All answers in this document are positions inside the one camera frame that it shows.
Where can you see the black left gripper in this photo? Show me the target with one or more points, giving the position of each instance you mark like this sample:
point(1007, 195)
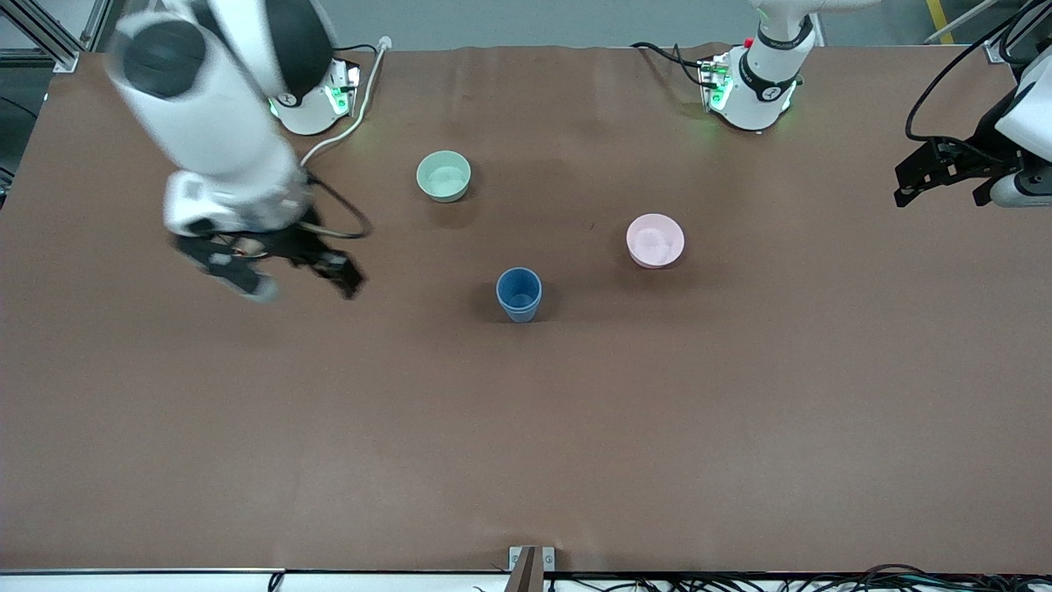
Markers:
point(983, 141)

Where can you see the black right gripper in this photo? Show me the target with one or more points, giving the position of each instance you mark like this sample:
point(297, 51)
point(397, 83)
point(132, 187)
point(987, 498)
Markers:
point(289, 244)

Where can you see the blue ribbed plastic cup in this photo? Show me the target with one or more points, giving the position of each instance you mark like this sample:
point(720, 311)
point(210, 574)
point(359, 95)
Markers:
point(519, 288)
point(519, 315)

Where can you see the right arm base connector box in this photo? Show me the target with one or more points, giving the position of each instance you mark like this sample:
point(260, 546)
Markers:
point(345, 90)

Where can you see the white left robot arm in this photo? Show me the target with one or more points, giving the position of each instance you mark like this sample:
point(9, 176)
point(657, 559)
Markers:
point(760, 94)

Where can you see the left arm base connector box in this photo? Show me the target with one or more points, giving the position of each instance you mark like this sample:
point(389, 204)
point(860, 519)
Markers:
point(715, 82)

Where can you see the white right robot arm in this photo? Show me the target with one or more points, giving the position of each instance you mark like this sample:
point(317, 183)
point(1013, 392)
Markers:
point(214, 123)

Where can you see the cream white toaster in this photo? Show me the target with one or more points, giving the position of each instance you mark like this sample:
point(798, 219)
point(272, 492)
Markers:
point(249, 247)

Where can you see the thin aluminium bar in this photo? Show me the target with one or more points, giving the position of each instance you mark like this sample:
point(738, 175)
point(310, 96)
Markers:
point(957, 23)

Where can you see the mint green bowl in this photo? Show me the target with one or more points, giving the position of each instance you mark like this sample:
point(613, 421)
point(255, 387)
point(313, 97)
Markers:
point(444, 176)

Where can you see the table cover sheet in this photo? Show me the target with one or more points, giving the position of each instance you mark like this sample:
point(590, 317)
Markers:
point(526, 427)

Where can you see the pale pink bowl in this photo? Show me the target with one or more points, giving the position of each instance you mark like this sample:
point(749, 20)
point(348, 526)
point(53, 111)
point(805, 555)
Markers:
point(655, 240)

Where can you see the aluminium frame profile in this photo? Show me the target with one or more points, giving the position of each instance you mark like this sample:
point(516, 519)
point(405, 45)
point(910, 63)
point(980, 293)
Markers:
point(1019, 33)
point(49, 37)

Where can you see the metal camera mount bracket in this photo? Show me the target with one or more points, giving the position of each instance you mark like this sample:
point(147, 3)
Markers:
point(531, 566)

